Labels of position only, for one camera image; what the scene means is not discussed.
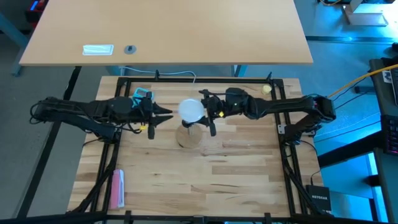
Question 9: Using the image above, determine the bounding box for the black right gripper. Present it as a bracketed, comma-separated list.
[195, 88, 249, 137]

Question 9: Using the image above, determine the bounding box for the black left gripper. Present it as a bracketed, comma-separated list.
[133, 92, 174, 140]

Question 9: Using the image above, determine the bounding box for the teal calculator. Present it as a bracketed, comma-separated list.
[131, 87, 155, 108]

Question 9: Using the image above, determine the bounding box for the light wooden desk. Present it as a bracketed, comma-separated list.
[19, 0, 314, 67]

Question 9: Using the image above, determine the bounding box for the pink and white packet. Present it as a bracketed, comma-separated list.
[109, 169, 126, 210]

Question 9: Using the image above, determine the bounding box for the white rectangular desk plate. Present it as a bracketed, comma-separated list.
[81, 44, 115, 57]

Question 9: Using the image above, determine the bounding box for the white cardboard box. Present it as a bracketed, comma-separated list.
[341, 0, 389, 27]

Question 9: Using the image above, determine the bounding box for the black keyboard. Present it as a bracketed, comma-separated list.
[381, 114, 398, 156]

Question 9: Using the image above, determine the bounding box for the black side desk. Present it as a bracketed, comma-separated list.
[369, 57, 398, 224]

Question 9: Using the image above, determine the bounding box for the white cable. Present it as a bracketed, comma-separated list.
[119, 65, 198, 85]

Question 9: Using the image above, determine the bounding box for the black aluminium table frame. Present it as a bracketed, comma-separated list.
[65, 70, 332, 224]

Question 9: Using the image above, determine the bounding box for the black Netgear network switch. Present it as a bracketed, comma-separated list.
[305, 184, 332, 213]

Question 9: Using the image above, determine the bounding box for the yellow cable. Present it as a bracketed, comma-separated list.
[326, 63, 398, 100]

